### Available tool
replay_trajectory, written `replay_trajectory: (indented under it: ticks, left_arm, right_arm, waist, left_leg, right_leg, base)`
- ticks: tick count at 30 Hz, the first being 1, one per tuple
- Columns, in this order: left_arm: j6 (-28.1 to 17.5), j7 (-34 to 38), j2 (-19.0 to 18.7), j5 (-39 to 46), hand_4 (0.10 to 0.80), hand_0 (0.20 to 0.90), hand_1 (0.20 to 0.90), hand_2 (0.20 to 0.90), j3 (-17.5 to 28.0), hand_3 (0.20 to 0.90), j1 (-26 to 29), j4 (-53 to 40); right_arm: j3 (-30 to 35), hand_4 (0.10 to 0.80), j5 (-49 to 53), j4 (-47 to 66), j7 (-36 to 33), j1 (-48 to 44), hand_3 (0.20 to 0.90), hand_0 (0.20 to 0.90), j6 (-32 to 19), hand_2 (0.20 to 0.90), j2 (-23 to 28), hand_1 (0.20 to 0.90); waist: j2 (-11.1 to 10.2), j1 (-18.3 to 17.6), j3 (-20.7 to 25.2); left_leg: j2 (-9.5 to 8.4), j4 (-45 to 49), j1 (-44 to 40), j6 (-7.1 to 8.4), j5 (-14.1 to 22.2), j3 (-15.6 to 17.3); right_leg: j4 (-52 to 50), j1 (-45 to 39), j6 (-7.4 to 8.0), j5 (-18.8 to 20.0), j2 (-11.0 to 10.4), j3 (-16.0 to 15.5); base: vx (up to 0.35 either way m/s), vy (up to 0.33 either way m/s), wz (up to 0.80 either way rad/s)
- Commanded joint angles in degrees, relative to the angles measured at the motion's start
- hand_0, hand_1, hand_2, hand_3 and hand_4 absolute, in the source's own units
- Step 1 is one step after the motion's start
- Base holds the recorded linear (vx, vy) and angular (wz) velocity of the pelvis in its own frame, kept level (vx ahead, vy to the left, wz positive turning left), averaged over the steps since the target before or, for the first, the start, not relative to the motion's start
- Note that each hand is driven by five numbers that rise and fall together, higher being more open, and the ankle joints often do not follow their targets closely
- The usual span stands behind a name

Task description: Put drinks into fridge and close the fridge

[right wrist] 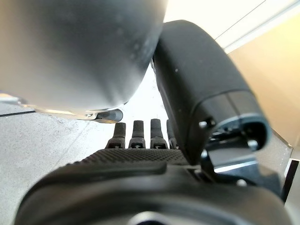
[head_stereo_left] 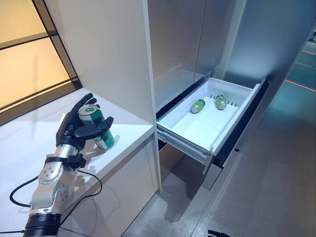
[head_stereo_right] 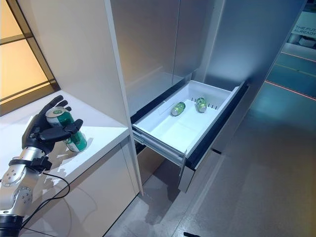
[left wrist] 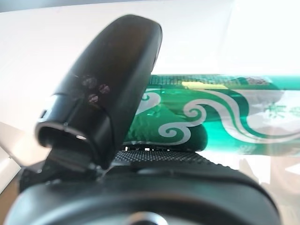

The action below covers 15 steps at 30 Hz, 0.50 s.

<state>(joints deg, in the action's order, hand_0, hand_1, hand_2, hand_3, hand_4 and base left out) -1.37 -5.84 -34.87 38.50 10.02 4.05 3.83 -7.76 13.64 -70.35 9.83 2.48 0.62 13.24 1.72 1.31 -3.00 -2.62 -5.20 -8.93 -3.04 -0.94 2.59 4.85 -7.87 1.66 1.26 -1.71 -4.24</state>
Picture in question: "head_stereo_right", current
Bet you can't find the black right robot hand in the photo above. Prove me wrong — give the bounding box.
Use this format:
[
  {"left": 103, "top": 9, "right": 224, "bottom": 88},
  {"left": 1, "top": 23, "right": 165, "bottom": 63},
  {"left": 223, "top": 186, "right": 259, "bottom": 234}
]
[{"left": 21, "top": 95, "right": 84, "bottom": 155}]

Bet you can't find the tall green beer can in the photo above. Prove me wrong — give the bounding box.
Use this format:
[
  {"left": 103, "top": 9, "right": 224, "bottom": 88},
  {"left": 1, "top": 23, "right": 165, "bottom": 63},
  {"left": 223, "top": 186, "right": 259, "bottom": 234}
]
[{"left": 45, "top": 106, "right": 88, "bottom": 152}]

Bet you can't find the fridge drawer with white bin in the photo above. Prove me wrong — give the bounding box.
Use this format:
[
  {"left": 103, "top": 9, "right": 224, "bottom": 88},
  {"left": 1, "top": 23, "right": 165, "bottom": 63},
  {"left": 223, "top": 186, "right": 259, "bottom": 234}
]
[{"left": 132, "top": 79, "right": 250, "bottom": 193}]

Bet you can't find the stainless steel fridge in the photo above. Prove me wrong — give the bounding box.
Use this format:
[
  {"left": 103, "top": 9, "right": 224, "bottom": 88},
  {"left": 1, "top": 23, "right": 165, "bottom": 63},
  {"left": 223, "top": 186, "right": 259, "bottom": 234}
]
[{"left": 110, "top": 0, "right": 307, "bottom": 196}]

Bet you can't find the white counter cabinet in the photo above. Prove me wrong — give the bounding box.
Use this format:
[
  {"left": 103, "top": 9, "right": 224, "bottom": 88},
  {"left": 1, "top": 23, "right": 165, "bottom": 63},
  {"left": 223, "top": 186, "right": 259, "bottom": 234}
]
[{"left": 0, "top": 88, "right": 143, "bottom": 237}]

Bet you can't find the tall white cabinet panel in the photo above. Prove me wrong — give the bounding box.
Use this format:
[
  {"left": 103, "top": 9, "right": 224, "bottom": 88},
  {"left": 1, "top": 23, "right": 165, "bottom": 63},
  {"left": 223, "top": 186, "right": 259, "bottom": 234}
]
[{"left": 19, "top": 0, "right": 144, "bottom": 196}]

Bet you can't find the small green drink can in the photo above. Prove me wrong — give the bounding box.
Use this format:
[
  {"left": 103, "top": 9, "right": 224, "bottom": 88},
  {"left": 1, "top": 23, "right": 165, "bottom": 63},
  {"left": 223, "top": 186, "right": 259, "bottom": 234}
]
[
  {"left": 195, "top": 97, "right": 208, "bottom": 113},
  {"left": 170, "top": 101, "right": 186, "bottom": 116}
]

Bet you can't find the white sign with text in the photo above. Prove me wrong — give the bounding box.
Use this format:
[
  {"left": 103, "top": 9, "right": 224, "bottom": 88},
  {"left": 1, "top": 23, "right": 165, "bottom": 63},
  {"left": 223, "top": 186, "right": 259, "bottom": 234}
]
[{"left": 291, "top": 11, "right": 316, "bottom": 35}]

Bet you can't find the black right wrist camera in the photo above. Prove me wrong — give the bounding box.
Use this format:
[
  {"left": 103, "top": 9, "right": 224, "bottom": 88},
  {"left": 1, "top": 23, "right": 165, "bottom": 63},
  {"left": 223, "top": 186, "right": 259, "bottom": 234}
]
[{"left": 9, "top": 156, "right": 53, "bottom": 171}]

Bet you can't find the black window frame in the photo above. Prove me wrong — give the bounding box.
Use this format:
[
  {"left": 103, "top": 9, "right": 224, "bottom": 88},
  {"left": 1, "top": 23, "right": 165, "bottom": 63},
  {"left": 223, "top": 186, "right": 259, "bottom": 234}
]
[{"left": 0, "top": 0, "right": 61, "bottom": 117}]

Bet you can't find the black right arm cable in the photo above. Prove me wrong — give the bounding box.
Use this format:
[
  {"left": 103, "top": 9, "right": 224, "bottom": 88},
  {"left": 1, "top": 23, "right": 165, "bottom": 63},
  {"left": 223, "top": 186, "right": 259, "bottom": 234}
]
[{"left": 14, "top": 171, "right": 71, "bottom": 230}]

